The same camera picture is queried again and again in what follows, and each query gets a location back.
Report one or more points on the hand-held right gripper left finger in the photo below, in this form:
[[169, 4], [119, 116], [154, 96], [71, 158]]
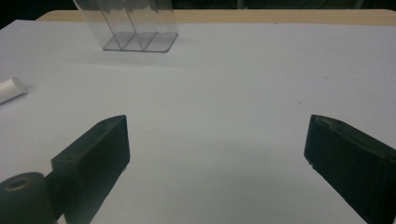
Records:
[[93, 155]]

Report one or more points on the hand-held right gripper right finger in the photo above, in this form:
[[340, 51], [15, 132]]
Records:
[[351, 158]]

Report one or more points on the white cylinder tube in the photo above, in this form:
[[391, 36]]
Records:
[[11, 88]]

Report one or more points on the clear plastic divided container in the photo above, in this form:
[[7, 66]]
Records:
[[137, 28]]

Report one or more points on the white table mat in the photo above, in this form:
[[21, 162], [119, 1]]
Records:
[[218, 93]]

